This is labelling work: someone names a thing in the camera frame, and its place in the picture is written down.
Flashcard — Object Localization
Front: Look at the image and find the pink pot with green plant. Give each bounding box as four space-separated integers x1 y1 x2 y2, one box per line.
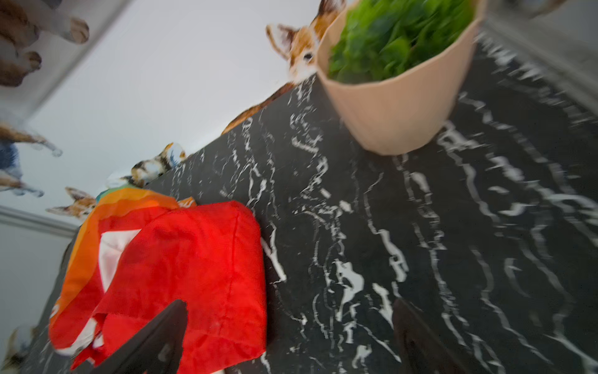
316 1 486 156

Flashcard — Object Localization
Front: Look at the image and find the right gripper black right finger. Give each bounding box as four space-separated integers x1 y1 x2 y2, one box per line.
392 299 467 374

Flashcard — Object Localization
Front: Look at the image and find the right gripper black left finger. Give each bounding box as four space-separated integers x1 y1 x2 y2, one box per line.
92 300 188 374

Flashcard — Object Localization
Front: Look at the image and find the rainbow red hooded kids jacket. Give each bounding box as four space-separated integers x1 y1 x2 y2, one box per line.
48 188 267 373

